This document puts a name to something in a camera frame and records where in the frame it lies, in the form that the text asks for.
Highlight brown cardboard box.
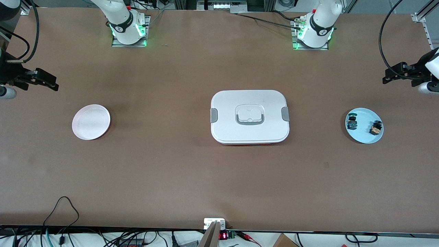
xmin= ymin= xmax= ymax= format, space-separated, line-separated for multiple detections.
xmin=273 ymin=233 xmax=299 ymax=247

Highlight black cable to arm base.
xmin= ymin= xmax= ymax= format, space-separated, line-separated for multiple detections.
xmin=230 ymin=10 xmax=304 ymax=28

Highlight black coiled cable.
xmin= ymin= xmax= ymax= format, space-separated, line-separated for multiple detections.
xmin=345 ymin=233 xmax=378 ymax=244

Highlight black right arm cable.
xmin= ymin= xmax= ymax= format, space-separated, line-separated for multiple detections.
xmin=0 ymin=26 xmax=31 ymax=62
xmin=21 ymin=0 xmax=40 ymax=64

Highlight red and black clip leads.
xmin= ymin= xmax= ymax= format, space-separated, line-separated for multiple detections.
xmin=237 ymin=232 xmax=262 ymax=247

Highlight white power strip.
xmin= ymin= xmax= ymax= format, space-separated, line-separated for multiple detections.
xmin=197 ymin=0 xmax=248 ymax=11

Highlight aluminium frame profile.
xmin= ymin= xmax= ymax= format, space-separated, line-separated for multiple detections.
xmin=20 ymin=0 xmax=38 ymax=16

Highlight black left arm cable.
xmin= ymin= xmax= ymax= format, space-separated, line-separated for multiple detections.
xmin=379 ymin=0 xmax=417 ymax=80

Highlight white lidded box grey clips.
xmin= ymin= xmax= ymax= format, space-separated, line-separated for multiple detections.
xmin=210 ymin=90 xmax=290 ymax=145

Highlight thin black looped cable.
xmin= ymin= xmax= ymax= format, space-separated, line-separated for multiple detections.
xmin=43 ymin=196 xmax=80 ymax=228

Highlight perforated aluminium frame rail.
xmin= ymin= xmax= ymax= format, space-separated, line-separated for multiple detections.
xmin=411 ymin=0 xmax=439 ymax=71

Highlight pink round plate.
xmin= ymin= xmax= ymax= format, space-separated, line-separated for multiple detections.
xmin=72 ymin=104 xmax=111 ymax=141

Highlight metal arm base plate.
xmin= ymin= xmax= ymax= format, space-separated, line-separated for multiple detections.
xmin=111 ymin=15 xmax=151 ymax=48
xmin=292 ymin=18 xmax=330 ymax=51

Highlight small white mounting plate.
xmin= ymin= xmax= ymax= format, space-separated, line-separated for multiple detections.
xmin=204 ymin=218 xmax=226 ymax=230

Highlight aluminium camera mount bar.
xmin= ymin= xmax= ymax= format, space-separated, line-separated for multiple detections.
xmin=198 ymin=221 xmax=221 ymax=247

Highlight light blue round plate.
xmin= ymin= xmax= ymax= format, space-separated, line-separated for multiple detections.
xmin=345 ymin=107 xmax=384 ymax=144

